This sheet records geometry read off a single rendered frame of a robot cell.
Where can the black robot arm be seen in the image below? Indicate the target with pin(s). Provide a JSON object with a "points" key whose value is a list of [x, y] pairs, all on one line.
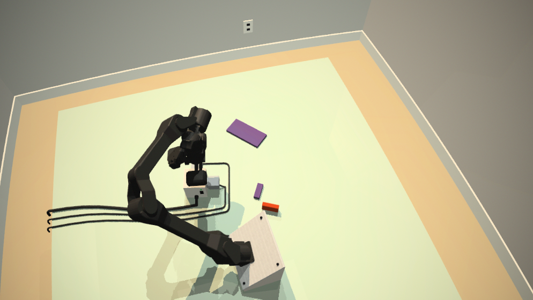
{"points": [[149, 210]]}

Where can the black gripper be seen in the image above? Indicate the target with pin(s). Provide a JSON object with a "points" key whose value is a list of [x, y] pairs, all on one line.
{"points": [[197, 177]]}

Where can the orange rectangular block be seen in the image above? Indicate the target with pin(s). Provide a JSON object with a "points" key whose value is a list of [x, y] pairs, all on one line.
{"points": [[270, 207]]}

